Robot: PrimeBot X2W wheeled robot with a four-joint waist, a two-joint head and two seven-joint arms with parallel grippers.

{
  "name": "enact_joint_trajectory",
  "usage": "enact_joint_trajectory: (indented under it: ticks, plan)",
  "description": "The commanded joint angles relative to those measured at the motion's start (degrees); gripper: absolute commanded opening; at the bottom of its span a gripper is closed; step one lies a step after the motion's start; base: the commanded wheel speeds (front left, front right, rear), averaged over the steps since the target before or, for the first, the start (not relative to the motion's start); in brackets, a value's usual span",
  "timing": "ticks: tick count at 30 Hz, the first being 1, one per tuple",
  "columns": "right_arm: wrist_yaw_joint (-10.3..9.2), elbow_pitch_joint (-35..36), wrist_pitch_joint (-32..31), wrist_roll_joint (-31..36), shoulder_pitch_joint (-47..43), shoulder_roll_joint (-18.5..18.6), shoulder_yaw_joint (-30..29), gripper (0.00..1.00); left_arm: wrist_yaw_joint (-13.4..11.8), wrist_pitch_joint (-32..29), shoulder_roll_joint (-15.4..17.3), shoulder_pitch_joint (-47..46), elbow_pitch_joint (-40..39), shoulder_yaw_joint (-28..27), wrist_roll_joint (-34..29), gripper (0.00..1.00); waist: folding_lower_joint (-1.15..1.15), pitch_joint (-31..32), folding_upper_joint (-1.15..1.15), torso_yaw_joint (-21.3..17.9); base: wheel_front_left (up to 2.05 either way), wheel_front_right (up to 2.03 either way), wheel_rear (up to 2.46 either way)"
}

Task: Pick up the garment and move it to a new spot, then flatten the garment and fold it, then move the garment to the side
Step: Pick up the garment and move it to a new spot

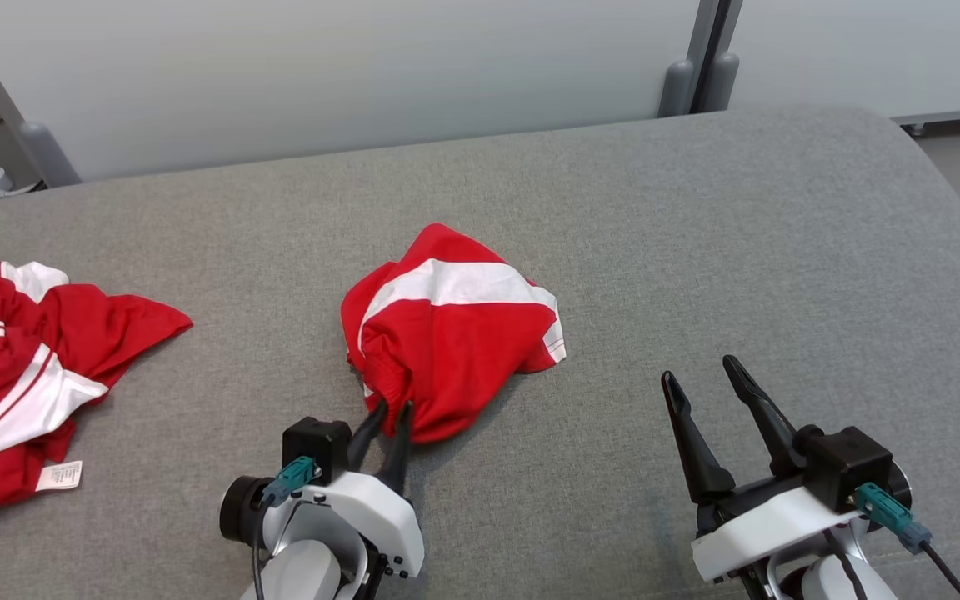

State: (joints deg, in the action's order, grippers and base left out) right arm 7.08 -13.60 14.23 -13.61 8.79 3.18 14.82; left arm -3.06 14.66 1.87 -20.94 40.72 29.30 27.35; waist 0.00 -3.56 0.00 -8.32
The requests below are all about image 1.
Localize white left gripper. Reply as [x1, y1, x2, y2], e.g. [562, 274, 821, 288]
[262, 400, 427, 582]

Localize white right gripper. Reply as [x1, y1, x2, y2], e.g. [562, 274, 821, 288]
[662, 355, 864, 583]

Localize red shorts with white stripe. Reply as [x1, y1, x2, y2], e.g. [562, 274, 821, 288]
[341, 222, 567, 444]

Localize red jersey with white sleeves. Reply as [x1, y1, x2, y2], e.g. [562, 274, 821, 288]
[0, 261, 194, 526]

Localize grey fabric sofa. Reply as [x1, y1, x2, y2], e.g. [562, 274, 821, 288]
[0, 104, 960, 600]

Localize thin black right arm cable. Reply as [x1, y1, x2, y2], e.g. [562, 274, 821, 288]
[822, 529, 873, 600]

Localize grey partition base rail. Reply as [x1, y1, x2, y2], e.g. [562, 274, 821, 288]
[892, 106, 960, 138]

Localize dark grey partition post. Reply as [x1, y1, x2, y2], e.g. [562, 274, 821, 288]
[688, 0, 743, 113]

